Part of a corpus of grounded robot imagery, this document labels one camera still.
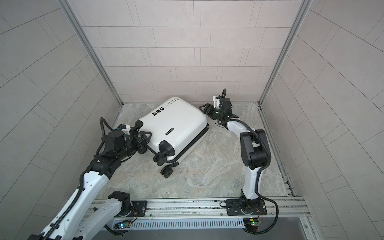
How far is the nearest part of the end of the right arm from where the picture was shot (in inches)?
29.5

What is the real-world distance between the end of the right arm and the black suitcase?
0.14ft

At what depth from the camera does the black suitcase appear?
72 centimetres
